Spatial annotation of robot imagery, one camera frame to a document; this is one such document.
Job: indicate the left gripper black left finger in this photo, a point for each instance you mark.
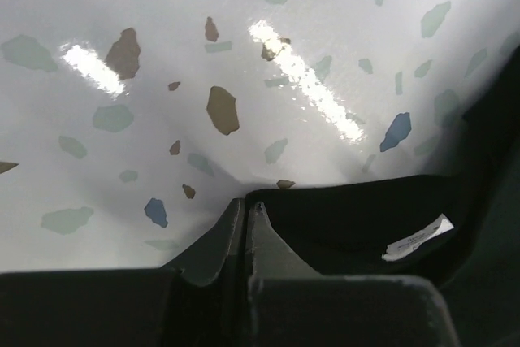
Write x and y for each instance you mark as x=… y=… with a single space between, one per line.
x=186 y=302

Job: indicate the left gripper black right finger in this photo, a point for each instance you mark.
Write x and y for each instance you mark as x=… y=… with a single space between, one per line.
x=291 y=304

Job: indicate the black t shirt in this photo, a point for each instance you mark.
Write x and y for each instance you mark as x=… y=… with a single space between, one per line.
x=425 y=225

